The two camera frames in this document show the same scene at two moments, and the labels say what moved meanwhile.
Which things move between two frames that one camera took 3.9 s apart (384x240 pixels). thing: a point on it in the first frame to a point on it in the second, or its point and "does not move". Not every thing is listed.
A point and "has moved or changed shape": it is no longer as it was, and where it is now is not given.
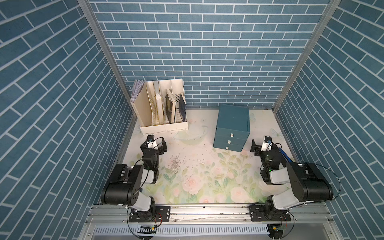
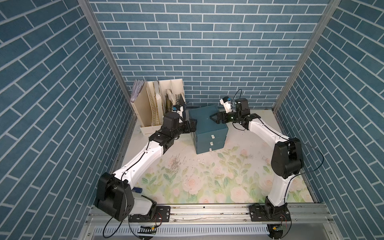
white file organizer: (160, 106) does not move
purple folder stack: (137, 86) does not move
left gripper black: (160, 149) to (192, 127)
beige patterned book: (170, 104) does not move
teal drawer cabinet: (233, 127) has moved or changed shape
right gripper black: (258, 149) to (222, 115)
